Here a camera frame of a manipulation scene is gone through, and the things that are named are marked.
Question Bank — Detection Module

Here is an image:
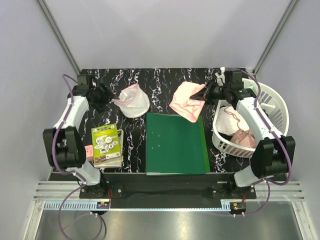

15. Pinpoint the white mesh laundry bag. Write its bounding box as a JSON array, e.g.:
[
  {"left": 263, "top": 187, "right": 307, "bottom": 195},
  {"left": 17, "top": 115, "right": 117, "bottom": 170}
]
[{"left": 114, "top": 83, "right": 150, "bottom": 119}]

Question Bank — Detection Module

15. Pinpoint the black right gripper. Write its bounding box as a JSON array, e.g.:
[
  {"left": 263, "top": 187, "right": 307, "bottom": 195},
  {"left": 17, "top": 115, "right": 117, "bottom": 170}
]
[{"left": 190, "top": 78, "right": 230, "bottom": 107}]

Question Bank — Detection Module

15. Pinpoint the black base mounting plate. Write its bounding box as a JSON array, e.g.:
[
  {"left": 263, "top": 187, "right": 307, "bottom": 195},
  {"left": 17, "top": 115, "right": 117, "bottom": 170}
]
[{"left": 79, "top": 173, "right": 256, "bottom": 200}]

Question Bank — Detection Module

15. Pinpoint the lime green book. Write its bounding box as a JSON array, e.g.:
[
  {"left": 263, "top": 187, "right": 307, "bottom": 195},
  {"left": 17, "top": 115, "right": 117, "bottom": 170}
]
[{"left": 91, "top": 123, "right": 122, "bottom": 167}]

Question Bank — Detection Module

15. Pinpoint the white bra in basket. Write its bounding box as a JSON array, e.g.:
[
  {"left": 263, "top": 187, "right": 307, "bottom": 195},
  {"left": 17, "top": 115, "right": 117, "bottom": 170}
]
[{"left": 215, "top": 106, "right": 250, "bottom": 136}]

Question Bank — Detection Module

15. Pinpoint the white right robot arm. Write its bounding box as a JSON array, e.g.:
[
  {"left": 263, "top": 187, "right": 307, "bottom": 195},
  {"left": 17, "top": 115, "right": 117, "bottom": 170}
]
[{"left": 190, "top": 67, "right": 296, "bottom": 199}]

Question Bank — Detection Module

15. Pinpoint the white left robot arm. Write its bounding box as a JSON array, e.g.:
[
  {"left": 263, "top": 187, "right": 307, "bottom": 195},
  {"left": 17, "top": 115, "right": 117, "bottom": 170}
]
[{"left": 42, "top": 74, "right": 114, "bottom": 198}]

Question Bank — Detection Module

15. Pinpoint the pink small box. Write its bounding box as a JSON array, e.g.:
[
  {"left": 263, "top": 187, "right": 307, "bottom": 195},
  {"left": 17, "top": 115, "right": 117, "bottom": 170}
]
[{"left": 84, "top": 145, "right": 94, "bottom": 162}]

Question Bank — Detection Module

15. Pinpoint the green ring binder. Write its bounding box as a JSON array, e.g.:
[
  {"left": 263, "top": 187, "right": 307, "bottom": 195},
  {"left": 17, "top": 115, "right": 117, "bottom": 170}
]
[{"left": 145, "top": 112, "right": 210, "bottom": 176}]

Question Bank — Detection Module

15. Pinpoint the black marble pattern mat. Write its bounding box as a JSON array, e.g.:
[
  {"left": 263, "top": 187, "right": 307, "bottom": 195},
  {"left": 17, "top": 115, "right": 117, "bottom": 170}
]
[{"left": 79, "top": 68, "right": 250, "bottom": 173}]

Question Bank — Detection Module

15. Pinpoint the dusty pink bra in basket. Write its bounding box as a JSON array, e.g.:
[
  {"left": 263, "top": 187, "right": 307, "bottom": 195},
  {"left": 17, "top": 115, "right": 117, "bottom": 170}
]
[{"left": 230, "top": 129, "right": 258, "bottom": 149}]

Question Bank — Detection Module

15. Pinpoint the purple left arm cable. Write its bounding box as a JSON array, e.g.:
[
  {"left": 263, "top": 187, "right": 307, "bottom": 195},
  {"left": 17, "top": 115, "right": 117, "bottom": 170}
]
[{"left": 48, "top": 73, "right": 107, "bottom": 240}]

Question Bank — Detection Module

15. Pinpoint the white laundry basket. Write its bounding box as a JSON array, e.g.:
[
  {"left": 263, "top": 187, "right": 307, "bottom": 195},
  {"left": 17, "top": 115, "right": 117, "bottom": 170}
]
[{"left": 212, "top": 83, "right": 289, "bottom": 158}]

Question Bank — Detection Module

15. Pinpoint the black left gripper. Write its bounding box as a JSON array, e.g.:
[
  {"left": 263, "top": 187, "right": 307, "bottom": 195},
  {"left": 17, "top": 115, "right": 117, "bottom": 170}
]
[{"left": 91, "top": 81, "right": 119, "bottom": 113}]

